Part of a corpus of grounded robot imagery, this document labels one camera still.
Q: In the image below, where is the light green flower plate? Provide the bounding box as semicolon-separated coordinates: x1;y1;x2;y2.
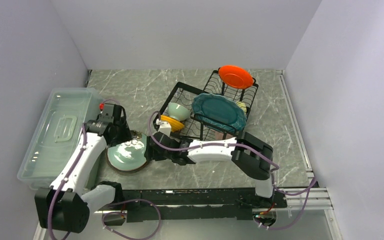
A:
106;130;148;174

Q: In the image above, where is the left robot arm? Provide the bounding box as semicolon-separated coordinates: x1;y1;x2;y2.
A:
34;103;133;233

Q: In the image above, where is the yellow ribbed bowl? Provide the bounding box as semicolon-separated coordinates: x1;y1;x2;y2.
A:
160;115;185;132

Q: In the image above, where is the clear plastic storage box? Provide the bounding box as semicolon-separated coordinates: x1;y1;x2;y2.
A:
17;87;104;191

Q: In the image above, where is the orange plate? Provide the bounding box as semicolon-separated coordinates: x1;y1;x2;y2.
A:
218;65;254;90

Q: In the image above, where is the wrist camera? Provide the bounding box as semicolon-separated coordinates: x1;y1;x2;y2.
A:
155;119;172;137
98;103;123;121

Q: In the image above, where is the pale yellow mug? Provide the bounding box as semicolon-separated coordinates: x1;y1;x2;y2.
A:
236;101;248;114

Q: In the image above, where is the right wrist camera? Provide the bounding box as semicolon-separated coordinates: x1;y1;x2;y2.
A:
155;119;172;137

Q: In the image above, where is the teal scalloped plate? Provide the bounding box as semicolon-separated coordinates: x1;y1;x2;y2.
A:
191;93;247;133

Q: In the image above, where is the light green ceramic bowl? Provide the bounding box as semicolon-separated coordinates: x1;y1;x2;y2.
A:
167;102;191;122

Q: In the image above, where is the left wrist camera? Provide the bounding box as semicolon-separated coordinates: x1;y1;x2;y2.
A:
98;103;123;121

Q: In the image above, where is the pink mug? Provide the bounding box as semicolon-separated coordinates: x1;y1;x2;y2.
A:
213;130;234;141

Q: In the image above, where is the black wire dish rack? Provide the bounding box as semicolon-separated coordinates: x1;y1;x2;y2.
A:
159;70;259;141

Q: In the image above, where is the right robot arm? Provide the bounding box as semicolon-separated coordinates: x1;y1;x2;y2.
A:
144;131;278;208

